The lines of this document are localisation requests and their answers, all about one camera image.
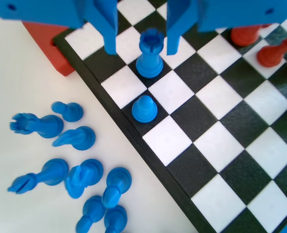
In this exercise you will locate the red pawn chess piece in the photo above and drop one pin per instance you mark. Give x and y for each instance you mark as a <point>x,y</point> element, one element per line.
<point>269,55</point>

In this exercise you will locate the blue knight chess piece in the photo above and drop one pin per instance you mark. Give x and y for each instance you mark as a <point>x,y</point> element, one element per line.
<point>79,138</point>
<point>82,177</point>

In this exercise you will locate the red king chess piece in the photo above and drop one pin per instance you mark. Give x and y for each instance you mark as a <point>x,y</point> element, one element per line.
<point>245,36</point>

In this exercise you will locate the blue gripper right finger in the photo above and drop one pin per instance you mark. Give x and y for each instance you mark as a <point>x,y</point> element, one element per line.
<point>177,19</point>

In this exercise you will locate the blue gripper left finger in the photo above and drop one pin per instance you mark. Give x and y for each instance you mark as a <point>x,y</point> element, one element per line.
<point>109,24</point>

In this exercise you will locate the black white chessboard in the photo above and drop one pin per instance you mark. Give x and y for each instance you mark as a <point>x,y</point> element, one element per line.
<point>218,121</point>

